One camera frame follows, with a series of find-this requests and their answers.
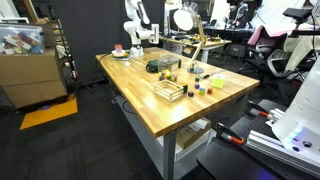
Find background wooden desk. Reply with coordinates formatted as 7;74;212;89
159;34;232;64

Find black marker pen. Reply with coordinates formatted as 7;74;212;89
202;71;222;79

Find purple block near box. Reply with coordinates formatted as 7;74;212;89
188;91;194;97

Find small Rubik's cube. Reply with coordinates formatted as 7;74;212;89
199;88;205;96

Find pink cup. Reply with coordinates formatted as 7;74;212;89
114;44;122;53

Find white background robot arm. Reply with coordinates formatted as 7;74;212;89
123;0;159;57

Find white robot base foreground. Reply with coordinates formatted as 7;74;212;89
272;60;320;166

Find orange-handled clamp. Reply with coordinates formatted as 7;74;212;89
215;122;244;145

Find red-brown block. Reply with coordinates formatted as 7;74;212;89
207;88;213;94

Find large cardboard box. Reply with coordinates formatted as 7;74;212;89
0;49;67;108

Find orange floor mat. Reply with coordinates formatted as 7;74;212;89
20;95;78;130

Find gold desk lamp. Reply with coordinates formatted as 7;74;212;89
173;7;205;75

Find clear plastic storage bin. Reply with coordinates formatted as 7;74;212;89
0;24;45;55

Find aluminium rail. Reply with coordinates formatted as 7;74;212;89
246;130;320;177

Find wooden table with grey frame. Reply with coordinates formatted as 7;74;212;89
96;47;259;180

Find cardboard box under table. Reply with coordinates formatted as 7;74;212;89
176;118;211;149

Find clear glass jar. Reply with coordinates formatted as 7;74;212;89
158;54;179;72

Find wooden box with glass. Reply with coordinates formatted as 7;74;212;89
154;80;183;102

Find colourful toy pile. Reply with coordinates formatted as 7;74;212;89
158;70;177;82

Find stacked plates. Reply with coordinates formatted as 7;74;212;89
111;50;132;61

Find black office chair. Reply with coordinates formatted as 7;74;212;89
238;26;313;88

